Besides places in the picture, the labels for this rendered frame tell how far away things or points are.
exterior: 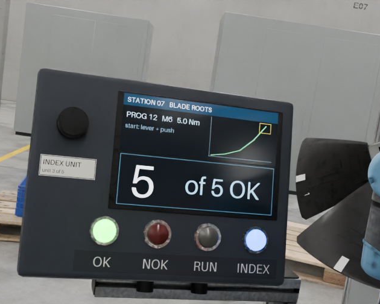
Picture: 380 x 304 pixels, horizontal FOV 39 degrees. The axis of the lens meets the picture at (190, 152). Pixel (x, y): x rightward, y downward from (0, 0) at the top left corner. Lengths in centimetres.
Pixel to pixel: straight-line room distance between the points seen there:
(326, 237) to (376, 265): 36
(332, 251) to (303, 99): 554
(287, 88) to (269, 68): 33
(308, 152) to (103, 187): 102
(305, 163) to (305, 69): 519
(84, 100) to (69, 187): 8
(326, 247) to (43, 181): 77
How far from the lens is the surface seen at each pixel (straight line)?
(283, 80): 659
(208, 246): 53
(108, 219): 51
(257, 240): 54
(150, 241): 51
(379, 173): 78
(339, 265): 114
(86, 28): 822
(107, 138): 51
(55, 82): 51
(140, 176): 51
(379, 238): 81
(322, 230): 118
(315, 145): 147
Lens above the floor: 127
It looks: 8 degrees down
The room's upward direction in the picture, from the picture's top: 8 degrees clockwise
